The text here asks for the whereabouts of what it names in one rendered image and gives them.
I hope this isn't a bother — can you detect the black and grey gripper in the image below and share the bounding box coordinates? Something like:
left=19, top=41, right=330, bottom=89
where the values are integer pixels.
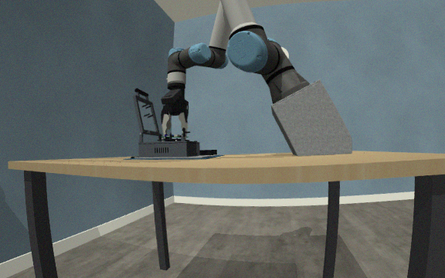
left=161, top=83, right=189, bottom=136

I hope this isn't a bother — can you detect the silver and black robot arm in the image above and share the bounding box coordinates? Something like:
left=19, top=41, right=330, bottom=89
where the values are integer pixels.
left=167, top=0, right=310, bottom=104

